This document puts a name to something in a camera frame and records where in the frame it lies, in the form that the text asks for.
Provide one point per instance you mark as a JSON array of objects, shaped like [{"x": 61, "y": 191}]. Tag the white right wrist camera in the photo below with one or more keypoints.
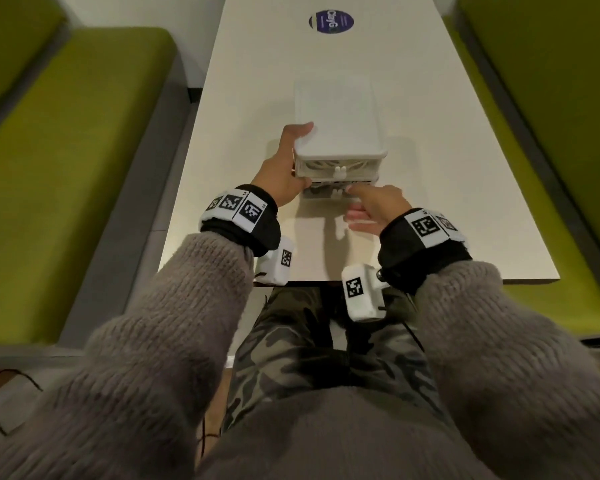
[{"x": 365, "y": 304}]

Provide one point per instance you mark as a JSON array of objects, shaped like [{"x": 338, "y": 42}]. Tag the person's camouflage trousers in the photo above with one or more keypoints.
[{"x": 305, "y": 354}]

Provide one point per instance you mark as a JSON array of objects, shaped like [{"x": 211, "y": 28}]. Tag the black right marker wristband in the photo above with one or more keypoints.
[{"x": 405, "y": 259}]

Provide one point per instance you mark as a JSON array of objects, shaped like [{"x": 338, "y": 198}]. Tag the person's left hand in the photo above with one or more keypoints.
[{"x": 280, "y": 174}]

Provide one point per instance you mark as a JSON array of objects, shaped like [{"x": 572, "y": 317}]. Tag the person's grey sweater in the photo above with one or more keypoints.
[{"x": 340, "y": 439}]

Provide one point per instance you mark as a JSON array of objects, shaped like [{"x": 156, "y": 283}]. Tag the person's right forearm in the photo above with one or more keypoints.
[{"x": 520, "y": 369}]

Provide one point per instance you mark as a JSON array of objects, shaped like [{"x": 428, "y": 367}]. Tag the green bench sofa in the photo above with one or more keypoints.
[
  {"x": 555, "y": 119},
  {"x": 70, "y": 169}
]

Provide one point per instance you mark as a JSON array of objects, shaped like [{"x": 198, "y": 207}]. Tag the person's right hand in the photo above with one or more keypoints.
[{"x": 385, "y": 207}]

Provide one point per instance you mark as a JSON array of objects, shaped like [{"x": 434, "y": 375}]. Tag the beige table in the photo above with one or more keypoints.
[{"x": 430, "y": 119}]

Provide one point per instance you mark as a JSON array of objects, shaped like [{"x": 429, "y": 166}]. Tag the person's left forearm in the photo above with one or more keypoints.
[{"x": 155, "y": 354}]

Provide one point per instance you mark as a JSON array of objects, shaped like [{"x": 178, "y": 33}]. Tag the white drawer box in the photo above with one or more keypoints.
[{"x": 337, "y": 119}]

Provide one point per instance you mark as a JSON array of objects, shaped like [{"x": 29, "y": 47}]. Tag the black left marker wristband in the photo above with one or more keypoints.
[{"x": 265, "y": 234}]

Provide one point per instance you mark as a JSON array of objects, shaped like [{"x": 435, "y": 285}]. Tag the clear plastic drawer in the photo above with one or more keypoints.
[{"x": 320, "y": 192}]

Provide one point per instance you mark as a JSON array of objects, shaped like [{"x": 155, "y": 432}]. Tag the round purple sticker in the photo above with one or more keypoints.
[{"x": 331, "y": 21}]

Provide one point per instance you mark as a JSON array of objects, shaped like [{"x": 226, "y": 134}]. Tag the black marker wristband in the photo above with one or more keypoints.
[
  {"x": 265, "y": 234},
  {"x": 405, "y": 259}
]

